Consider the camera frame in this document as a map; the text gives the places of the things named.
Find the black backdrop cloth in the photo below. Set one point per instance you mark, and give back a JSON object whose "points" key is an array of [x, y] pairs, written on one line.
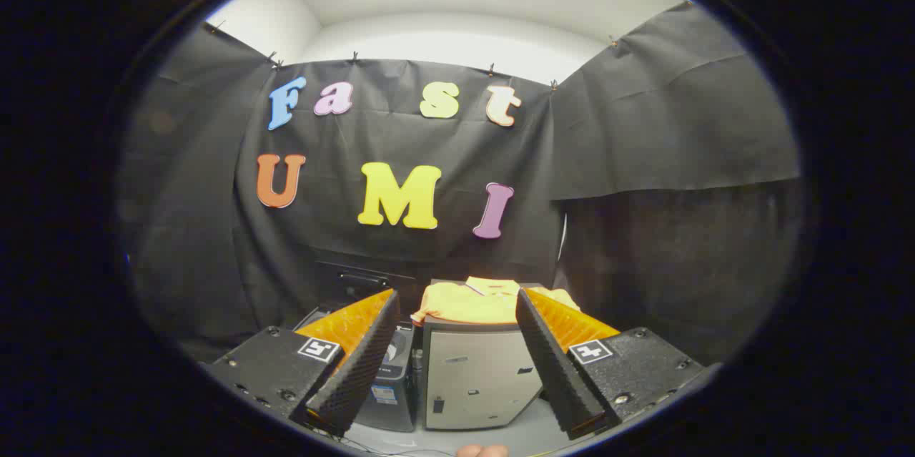
{"points": [[400, 242]]}

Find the dark grey washing machine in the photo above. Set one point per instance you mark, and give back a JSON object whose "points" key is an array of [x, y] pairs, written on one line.
{"points": [[393, 385]]}

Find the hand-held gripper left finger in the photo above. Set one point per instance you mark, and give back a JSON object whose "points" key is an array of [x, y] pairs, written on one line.
{"points": [[361, 364]]}

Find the yellow polo shirt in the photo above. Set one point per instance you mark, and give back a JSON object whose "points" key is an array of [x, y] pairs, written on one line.
{"points": [[472, 303]]}

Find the grey cabinet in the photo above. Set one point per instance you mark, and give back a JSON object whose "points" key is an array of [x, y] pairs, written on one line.
{"points": [[475, 378]]}

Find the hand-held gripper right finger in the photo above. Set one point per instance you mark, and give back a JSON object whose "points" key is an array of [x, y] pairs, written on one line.
{"points": [[554, 371]]}

